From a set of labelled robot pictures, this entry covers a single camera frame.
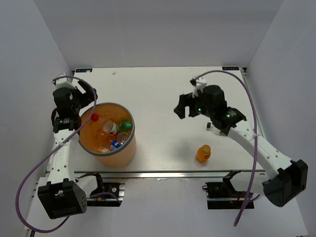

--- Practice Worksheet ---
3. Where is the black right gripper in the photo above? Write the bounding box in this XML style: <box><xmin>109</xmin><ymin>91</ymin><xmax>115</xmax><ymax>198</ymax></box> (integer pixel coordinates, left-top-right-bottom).
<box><xmin>173</xmin><ymin>89</ymin><xmax>214</xmax><ymax>120</ymax></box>

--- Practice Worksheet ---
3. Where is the clear bottle black cap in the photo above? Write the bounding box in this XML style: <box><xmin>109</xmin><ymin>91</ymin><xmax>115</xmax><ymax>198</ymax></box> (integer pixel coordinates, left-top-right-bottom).
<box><xmin>206</xmin><ymin>122</ymin><xmax>223</xmax><ymax>135</ymax></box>

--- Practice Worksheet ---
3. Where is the clear bottle red cap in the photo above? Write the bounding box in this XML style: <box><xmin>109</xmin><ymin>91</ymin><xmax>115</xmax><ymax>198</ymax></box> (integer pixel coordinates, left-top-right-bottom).
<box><xmin>90</xmin><ymin>114</ymin><xmax>118</xmax><ymax>136</ymax></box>

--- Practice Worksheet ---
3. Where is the green plastic bottle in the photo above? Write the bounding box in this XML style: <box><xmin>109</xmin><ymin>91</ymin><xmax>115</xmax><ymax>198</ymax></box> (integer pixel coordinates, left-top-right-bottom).
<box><xmin>117</xmin><ymin>119</ymin><xmax>133</xmax><ymax>132</ymax></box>

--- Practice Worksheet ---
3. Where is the clear bottle blue label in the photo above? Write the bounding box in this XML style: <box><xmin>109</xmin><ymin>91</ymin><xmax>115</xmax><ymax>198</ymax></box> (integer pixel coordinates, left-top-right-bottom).
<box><xmin>117</xmin><ymin>132</ymin><xmax>129</xmax><ymax>145</ymax></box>

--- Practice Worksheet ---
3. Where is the orange juice bottle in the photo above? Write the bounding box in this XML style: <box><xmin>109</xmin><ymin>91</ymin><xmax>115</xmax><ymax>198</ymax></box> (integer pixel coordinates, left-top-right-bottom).
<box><xmin>195</xmin><ymin>145</ymin><xmax>211</xmax><ymax>163</ymax></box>
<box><xmin>97</xmin><ymin>147</ymin><xmax>110</xmax><ymax>153</ymax></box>

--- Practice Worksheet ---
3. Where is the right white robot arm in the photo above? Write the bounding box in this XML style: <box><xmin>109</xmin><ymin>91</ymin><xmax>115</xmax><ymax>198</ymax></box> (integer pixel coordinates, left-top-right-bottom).
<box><xmin>174</xmin><ymin>85</ymin><xmax>308</xmax><ymax>207</ymax></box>

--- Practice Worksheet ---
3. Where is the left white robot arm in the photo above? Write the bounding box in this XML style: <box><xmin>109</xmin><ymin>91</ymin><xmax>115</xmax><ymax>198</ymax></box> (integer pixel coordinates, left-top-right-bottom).
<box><xmin>38</xmin><ymin>77</ymin><xmax>104</xmax><ymax>219</ymax></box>

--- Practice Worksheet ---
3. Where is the orange bin with grey rim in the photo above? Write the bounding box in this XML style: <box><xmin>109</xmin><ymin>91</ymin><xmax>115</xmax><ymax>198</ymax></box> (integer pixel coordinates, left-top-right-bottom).
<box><xmin>79</xmin><ymin>103</ymin><xmax>136</xmax><ymax>167</ymax></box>

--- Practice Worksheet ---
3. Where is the blue label bottle in bin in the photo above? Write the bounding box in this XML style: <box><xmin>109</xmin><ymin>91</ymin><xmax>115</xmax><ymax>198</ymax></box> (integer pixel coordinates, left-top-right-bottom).
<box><xmin>109</xmin><ymin>140</ymin><xmax>122</xmax><ymax>151</ymax></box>

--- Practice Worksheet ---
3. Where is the black table label left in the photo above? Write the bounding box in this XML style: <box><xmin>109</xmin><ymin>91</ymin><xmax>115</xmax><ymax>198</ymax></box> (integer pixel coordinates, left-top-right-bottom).
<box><xmin>75</xmin><ymin>68</ymin><xmax>92</xmax><ymax>73</ymax></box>

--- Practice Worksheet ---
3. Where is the black table label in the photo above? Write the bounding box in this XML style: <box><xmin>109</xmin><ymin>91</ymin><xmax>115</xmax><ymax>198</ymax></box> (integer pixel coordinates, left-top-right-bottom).
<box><xmin>75</xmin><ymin>68</ymin><xmax>92</xmax><ymax>73</ymax></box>
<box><xmin>222</xmin><ymin>66</ymin><xmax>239</xmax><ymax>71</ymax></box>

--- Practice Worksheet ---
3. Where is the black table label right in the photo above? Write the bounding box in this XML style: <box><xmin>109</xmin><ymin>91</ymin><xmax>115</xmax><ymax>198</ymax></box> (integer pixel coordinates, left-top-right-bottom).
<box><xmin>222</xmin><ymin>66</ymin><xmax>239</xmax><ymax>71</ymax></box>

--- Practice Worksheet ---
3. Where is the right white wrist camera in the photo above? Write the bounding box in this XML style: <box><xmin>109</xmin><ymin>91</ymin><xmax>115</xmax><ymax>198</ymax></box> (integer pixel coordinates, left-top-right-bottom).
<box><xmin>190</xmin><ymin>77</ymin><xmax>207</xmax><ymax>98</ymax></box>

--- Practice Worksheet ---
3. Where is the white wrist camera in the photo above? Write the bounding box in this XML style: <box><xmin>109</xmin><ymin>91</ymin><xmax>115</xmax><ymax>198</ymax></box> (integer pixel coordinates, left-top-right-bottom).
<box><xmin>190</xmin><ymin>77</ymin><xmax>207</xmax><ymax>98</ymax></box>
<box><xmin>52</xmin><ymin>73</ymin><xmax>75</xmax><ymax>89</ymax></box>

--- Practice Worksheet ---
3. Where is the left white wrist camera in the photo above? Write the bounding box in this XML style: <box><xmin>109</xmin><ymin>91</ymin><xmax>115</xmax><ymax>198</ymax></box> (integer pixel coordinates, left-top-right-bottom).
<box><xmin>52</xmin><ymin>73</ymin><xmax>75</xmax><ymax>89</ymax></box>

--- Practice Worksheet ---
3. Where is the aluminium table edge rail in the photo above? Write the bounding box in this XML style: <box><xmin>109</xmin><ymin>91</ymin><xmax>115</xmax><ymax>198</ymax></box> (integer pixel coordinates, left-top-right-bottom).
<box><xmin>74</xmin><ymin>170</ymin><xmax>267</xmax><ymax>180</ymax></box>

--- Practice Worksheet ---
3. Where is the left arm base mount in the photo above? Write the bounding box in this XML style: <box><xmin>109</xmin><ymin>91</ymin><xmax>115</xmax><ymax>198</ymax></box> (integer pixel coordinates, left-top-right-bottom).
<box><xmin>75</xmin><ymin>172</ymin><xmax>125</xmax><ymax>207</ymax></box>

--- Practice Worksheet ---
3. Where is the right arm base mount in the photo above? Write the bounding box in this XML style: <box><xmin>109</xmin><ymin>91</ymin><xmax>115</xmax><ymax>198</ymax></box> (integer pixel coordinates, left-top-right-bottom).
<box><xmin>202</xmin><ymin>170</ymin><xmax>246</xmax><ymax>210</ymax></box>

